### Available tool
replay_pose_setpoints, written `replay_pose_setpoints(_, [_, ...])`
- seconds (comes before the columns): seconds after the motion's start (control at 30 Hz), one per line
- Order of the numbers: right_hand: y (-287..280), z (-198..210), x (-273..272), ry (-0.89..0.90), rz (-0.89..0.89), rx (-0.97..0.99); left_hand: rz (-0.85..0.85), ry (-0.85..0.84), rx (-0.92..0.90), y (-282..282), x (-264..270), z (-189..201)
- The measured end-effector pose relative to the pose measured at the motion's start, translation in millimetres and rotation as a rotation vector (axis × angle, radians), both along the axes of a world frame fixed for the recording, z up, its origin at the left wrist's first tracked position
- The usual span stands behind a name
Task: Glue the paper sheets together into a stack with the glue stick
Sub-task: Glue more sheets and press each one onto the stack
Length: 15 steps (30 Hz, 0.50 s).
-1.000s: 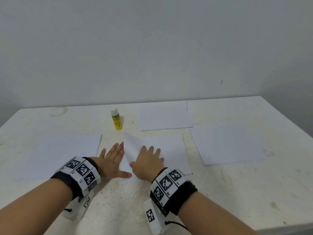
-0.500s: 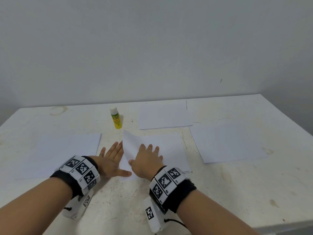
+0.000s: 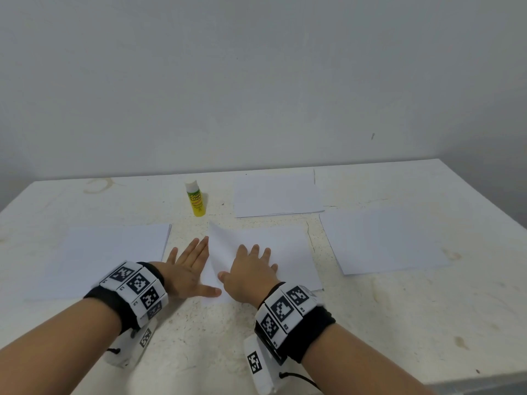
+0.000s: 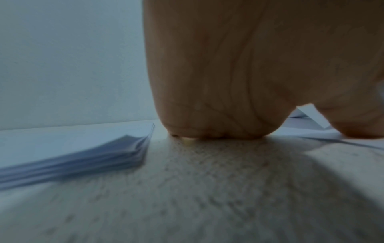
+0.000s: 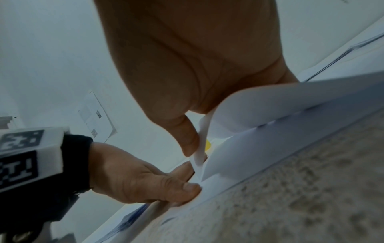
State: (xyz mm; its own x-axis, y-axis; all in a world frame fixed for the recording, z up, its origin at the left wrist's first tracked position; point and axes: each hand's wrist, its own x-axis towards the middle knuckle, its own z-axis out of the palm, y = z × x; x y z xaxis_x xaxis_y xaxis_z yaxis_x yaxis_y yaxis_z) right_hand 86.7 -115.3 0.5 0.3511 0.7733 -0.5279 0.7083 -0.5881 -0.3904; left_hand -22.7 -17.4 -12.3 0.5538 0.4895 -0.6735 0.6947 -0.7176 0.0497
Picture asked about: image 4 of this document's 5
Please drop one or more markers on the person's left hand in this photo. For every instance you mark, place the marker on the person's left hand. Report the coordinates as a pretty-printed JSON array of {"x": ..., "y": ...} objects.
[{"x": 240, "y": 61}]

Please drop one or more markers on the stack of white paper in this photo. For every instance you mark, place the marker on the stack of white paper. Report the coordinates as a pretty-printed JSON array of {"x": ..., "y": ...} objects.
[{"x": 66, "y": 152}]

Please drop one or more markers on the glued white paper sheet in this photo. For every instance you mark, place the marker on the glued white paper sheet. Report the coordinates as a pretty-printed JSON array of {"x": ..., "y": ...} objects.
[{"x": 312, "y": 121}]

